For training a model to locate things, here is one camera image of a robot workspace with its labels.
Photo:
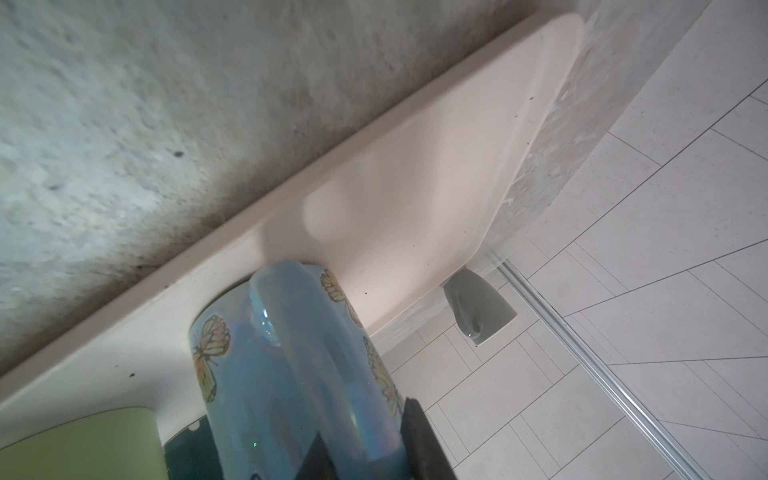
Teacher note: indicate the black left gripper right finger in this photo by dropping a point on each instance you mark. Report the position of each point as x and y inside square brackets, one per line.
[426, 459]

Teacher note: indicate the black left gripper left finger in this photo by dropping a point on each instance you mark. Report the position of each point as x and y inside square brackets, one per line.
[317, 464]

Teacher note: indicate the blue cartoon mug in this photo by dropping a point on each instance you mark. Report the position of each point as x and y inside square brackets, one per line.
[282, 360]

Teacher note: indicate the grey mug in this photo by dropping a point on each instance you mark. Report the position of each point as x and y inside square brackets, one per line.
[480, 310]

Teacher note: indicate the light green mug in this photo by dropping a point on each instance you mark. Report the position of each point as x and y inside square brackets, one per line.
[117, 444]

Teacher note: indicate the dark green mug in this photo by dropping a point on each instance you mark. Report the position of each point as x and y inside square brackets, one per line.
[192, 454]

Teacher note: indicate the beige plastic tray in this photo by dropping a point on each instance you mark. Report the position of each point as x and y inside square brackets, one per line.
[393, 211]

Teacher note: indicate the aluminium corner post right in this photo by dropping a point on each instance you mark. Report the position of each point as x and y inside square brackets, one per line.
[632, 408]

